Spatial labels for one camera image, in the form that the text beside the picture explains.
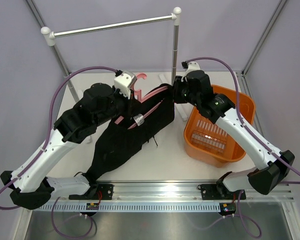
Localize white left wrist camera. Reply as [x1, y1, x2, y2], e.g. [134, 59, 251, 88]
[114, 70, 137, 99]

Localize black shorts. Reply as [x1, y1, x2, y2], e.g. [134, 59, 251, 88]
[84, 83, 175, 181]

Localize orange plastic basket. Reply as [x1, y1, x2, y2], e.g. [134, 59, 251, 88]
[183, 85, 256, 168]

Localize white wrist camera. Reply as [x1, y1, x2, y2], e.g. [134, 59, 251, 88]
[181, 61, 201, 77]
[114, 70, 137, 99]

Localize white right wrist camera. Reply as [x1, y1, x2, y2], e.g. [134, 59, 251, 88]
[181, 61, 201, 77]

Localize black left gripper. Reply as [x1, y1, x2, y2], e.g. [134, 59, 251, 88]
[93, 85, 141, 128]

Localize white metal clothes rack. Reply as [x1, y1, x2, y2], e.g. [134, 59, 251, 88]
[40, 6, 189, 122]

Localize slotted cable duct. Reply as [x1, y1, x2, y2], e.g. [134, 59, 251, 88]
[37, 201, 221, 213]

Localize pink plastic hanger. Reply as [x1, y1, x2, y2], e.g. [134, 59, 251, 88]
[127, 73, 168, 130]

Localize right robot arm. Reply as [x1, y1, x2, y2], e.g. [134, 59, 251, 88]
[173, 70, 295, 199]

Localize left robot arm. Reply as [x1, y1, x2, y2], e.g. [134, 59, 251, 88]
[0, 83, 135, 210]

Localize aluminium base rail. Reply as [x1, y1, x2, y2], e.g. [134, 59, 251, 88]
[102, 180, 294, 202]

